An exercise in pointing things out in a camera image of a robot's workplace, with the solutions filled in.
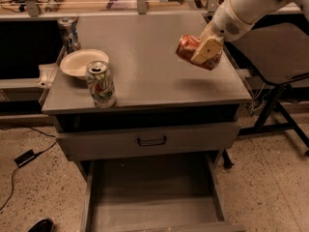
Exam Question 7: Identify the black power adapter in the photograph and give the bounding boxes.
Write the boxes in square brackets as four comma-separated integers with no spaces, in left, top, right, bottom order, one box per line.
[14,150,36,168]

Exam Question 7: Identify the red coke can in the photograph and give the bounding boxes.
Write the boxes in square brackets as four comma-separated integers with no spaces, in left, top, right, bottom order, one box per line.
[176,35,222,71]

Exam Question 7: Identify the white plastic bracket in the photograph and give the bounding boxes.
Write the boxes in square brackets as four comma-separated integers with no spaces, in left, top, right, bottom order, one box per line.
[35,63,58,89]

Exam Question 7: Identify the grey drawer cabinet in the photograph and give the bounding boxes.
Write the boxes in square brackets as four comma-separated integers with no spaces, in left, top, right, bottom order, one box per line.
[42,13,252,162]

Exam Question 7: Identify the black floor cable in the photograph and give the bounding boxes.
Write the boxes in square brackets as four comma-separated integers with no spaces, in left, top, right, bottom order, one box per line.
[0,125,59,212]

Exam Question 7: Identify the green white soda can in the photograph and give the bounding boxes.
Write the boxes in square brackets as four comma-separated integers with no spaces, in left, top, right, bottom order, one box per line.
[85,61,117,108]

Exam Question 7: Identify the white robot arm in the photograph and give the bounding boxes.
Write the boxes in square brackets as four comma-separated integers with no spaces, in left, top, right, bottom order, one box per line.
[190,0,309,65]

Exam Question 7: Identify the black chair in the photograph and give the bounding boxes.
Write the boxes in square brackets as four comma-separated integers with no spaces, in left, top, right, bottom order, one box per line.
[221,22,309,170]

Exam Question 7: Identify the black shoe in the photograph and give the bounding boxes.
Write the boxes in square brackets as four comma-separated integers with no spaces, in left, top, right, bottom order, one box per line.
[27,217,54,232]

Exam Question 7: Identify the open middle drawer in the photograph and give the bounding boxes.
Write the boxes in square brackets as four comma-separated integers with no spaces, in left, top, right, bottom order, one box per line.
[80,153,245,232]

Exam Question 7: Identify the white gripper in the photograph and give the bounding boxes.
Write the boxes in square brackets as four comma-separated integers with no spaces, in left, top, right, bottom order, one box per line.
[190,0,254,65]

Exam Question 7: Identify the top drawer with handle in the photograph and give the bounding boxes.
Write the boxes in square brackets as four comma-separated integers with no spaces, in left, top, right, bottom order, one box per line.
[57,122,240,161]

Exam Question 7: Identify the white bowl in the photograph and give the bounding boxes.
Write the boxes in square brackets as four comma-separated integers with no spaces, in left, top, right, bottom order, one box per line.
[60,49,109,80]

